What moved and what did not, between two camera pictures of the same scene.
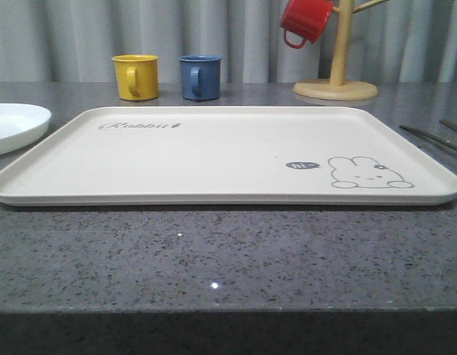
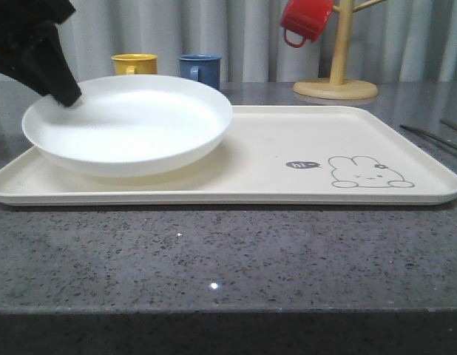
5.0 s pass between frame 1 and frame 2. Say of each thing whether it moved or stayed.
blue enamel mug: stayed
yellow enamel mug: stayed
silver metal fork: stayed
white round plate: moved
